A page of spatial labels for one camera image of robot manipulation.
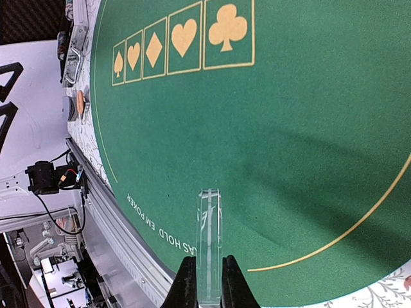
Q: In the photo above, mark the aluminium table front rail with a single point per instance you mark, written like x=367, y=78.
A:
x=130, y=270

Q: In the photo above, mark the orange big blind button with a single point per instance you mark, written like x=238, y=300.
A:
x=80, y=102

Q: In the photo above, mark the blue playing card deck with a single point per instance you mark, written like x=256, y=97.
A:
x=72, y=109

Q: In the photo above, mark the floral white tablecloth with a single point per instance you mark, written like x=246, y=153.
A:
x=82, y=129

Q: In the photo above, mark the round green poker mat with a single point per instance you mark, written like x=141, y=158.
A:
x=298, y=112

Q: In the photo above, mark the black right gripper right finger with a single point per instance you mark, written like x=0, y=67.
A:
x=235, y=290

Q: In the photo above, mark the aluminium poker chip case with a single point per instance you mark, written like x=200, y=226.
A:
x=75, y=21

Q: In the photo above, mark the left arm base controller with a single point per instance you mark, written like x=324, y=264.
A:
x=45, y=178

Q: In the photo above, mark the clear acrylic dealer button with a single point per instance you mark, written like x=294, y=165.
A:
x=209, y=248

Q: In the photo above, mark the blue green chip stack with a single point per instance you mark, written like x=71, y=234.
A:
x=62, y=45

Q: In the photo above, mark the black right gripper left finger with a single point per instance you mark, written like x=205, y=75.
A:
x=183, y=291

